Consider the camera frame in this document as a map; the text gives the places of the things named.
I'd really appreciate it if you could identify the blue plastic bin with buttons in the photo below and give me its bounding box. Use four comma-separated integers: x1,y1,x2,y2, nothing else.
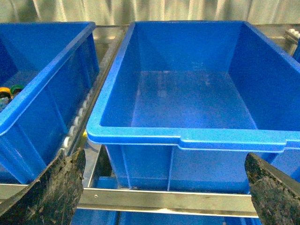
0,22,99,184

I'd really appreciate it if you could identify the metal shelf front rail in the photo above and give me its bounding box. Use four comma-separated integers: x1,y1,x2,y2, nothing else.
0,184,260,218

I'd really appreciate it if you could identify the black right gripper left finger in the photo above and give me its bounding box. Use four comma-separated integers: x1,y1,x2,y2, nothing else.
0,148,86,225

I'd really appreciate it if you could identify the green push button middle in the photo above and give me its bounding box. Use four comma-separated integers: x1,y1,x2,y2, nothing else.
10,84,24,96

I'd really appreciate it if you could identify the blue plastic target bin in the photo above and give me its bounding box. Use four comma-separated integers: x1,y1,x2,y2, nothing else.
86,21,300,194

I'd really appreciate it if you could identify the white roller track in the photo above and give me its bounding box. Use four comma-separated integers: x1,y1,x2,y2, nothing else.
61,88,94,149

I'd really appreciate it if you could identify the blue bin lower shelf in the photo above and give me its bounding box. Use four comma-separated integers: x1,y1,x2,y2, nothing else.
71,209,261,225

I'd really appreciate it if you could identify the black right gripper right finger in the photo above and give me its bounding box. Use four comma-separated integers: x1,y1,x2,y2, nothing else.
244,153,300,225

